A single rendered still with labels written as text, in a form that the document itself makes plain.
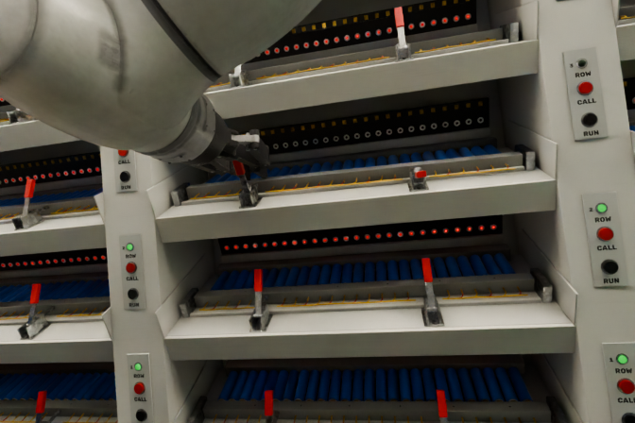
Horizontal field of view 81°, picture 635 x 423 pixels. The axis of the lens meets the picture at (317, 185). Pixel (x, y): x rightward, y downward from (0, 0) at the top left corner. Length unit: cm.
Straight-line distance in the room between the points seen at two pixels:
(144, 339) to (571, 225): 66
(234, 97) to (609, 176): 54
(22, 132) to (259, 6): 64
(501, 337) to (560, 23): 44
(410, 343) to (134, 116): 47
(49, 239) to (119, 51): 56
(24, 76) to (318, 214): 40
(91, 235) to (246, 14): 55
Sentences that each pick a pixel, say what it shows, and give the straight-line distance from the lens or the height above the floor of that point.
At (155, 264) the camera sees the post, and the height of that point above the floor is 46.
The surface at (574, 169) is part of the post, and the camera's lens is 61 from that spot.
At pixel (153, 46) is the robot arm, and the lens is 30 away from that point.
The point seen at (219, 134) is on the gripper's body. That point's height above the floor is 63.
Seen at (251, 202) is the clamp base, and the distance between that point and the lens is 60.
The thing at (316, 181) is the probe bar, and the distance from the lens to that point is 62.
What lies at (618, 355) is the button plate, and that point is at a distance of 65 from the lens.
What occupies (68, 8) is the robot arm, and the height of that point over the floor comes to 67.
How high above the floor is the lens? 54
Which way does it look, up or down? 3 degrees up
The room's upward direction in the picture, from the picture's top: 5 degrees counter-clockwise
